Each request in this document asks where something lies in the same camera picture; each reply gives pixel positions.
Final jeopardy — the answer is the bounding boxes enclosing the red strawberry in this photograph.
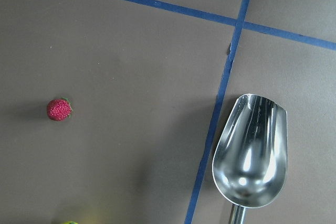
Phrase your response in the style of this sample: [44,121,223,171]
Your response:
[46,98,73,122]

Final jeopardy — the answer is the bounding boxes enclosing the steel scoop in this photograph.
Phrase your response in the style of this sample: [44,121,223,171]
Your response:
[212,94,288,223]

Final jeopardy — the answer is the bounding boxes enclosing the yellow lemon with sticker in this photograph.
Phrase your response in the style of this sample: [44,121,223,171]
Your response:
[60,221,78,224]

